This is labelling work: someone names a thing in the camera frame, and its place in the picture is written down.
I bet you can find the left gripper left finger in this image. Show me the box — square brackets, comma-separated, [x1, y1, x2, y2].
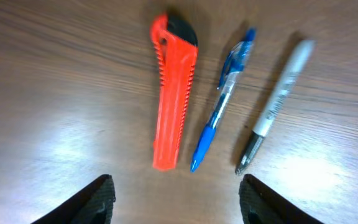
[34, 174, 116, 224]

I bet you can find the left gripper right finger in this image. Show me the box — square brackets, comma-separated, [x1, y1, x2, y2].
[239, 174, 322, 224]

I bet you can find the black permanent marker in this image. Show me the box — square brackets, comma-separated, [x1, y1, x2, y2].
[235, 39, 316, 175]

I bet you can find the blue ballpoint pen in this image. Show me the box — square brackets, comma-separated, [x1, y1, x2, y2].
[190, 27, 257, 172]

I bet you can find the red utility knife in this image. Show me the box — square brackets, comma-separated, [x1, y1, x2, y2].
[150, 13, 198, 171]

